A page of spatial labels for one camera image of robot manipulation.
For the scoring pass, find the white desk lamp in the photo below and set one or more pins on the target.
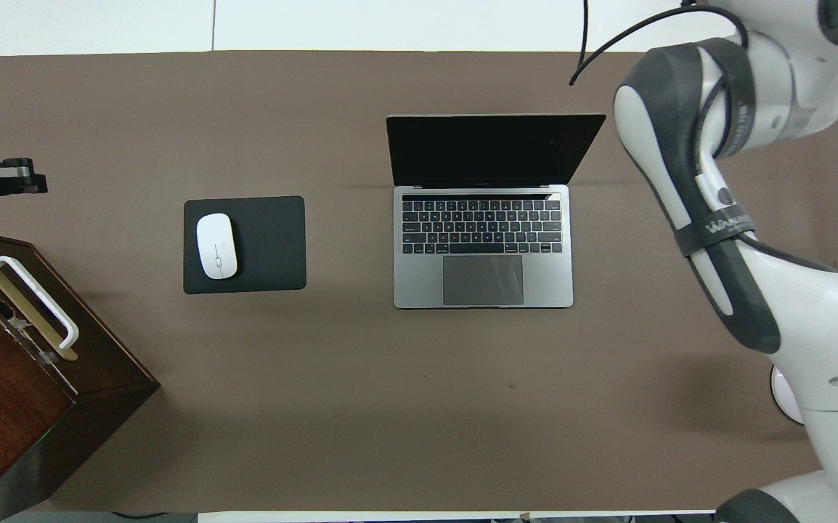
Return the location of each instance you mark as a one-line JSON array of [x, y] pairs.
[[786, 396]]

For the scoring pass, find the grey aluminium laptop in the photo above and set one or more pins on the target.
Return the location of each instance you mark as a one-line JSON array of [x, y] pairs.
[[484, 276]]

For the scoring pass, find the black mouse pad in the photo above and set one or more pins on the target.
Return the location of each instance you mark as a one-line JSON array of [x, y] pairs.
[[274, 247]]

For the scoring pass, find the dark wooden box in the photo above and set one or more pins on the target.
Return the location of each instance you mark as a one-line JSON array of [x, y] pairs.
[[5, 407]]

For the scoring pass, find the white computer mouse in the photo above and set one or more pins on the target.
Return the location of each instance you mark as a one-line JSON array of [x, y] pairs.
[[216, 247]]

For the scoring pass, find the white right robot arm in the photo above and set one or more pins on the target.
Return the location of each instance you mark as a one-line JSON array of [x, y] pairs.
[[826, 327]]

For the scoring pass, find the brown table mat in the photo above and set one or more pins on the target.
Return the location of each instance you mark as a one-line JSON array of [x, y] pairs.
[[317, 421]]

